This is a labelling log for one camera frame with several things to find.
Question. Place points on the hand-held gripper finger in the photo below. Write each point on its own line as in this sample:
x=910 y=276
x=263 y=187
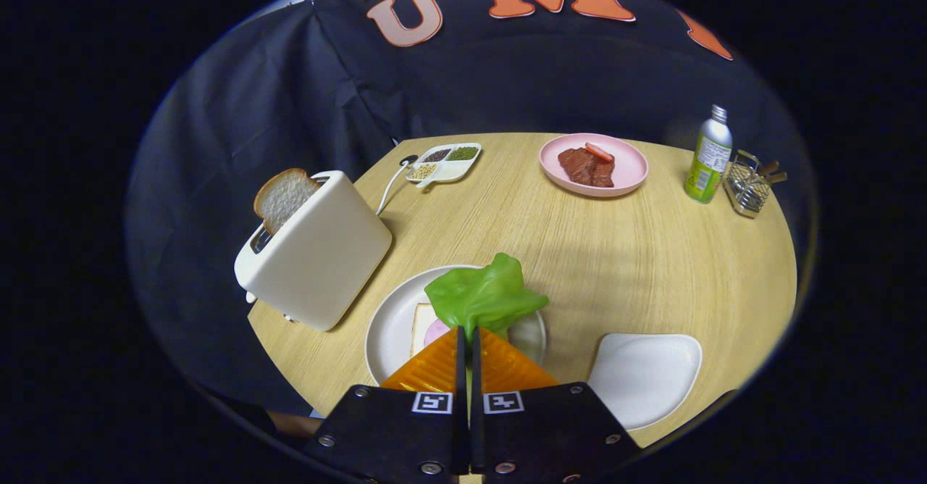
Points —
x=477 y=426
x=461 y=426

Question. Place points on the green lettuce leaf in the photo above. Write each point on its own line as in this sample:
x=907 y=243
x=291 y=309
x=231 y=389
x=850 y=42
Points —
x=478 y=295

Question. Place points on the toasted bread slice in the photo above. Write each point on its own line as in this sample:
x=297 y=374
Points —
x=284 y=195

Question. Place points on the pink ham slice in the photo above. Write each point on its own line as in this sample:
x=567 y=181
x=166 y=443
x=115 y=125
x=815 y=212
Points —
x=437 y=333

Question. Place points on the plain bread slice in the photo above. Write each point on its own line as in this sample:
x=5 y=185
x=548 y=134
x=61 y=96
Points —
x=420 y=328

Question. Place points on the round white plate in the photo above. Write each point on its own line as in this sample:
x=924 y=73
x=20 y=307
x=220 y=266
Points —
x=391 y=332

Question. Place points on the white rounded triangular plate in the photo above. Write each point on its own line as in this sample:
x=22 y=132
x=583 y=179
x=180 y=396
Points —
x=644 y=379

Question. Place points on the cream white toaster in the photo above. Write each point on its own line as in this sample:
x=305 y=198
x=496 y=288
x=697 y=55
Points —
x=319 y=259

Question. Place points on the white divided bean dish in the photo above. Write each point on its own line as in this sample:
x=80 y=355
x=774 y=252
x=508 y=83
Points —
x=452 y=171

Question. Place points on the brown meat pieces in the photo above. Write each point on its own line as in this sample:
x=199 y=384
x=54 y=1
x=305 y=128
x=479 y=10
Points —
x=583 y=168

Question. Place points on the pink plate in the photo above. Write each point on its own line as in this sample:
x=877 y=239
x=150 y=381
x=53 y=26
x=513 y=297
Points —
x=630 y=169

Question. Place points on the red sausage piece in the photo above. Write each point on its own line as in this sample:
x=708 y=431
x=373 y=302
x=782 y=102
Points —
x=598 y=152

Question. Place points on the green and silver bottle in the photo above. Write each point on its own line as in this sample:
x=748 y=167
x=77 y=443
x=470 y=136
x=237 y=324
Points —
x=706 y=165

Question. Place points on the black backdrop cloth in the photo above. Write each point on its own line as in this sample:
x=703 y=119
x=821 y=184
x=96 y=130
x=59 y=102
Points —
x=253 y=107

